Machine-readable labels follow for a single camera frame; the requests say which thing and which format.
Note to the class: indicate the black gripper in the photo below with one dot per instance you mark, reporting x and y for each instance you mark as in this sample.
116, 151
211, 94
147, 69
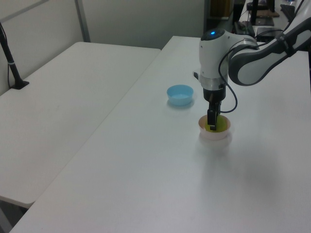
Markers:
213, 95

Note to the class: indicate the green pear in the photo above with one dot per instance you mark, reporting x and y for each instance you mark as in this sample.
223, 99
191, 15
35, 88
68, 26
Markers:
220, 125

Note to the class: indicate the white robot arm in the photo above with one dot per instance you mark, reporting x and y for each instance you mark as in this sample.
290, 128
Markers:
247, 63

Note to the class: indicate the pink plastic bowl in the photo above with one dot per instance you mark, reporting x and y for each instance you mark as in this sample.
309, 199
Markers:
215, 136

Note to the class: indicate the blue plastic bowl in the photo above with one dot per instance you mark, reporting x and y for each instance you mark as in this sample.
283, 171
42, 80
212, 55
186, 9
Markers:
180, 94

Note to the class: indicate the black electronics box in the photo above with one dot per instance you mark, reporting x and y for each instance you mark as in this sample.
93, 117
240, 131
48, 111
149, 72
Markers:
267, 32

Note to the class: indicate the black monitor stand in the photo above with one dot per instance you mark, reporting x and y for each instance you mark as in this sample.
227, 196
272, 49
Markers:
261, 20

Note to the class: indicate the yellow wooden cabinet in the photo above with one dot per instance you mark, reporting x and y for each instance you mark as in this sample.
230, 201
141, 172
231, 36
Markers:
219, 8

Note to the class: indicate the black keyboard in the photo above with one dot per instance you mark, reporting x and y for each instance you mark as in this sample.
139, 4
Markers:
288, 9

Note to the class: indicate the black pole with clamp base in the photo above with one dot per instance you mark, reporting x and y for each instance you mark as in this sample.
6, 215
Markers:
11, 65

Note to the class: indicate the grey partition frame post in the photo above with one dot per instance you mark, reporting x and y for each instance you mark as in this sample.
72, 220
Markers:
82, 21

